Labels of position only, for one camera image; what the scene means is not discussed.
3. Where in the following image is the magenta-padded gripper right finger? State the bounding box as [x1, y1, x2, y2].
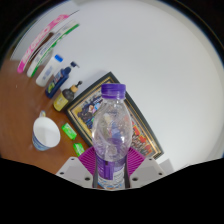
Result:
[124, 146, 167, 189]

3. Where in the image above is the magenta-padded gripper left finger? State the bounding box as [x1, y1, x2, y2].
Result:
[55, 146, 99, 189]

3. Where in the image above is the clear purple-capped water bottle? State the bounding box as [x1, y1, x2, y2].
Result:
[90, 83, 134, 191]

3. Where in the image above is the small green pack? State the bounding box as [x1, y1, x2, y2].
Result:
[72, 142, 86, 158]
[60, 122, 78, 140]

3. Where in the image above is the white blue-patterned mug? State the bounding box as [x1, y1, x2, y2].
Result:
[31, 110, 62, 152]

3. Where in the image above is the framed group photo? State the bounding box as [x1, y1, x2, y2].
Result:
[64, 71, 165, 161]

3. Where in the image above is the amber pump bottle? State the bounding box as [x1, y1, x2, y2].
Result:
[53, 80, 83, 113]

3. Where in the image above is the dark blue pump bottle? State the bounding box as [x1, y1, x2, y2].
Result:
[44, 61, 80, 100]

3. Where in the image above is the white blue-capped lotion bottle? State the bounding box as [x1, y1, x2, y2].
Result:
[35, 54, 64, 88]

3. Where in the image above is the white green long tube box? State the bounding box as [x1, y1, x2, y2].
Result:
[26, 23, 80, 79]

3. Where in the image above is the pink long tube box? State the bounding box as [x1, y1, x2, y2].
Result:
[16, 13, 70, 74]

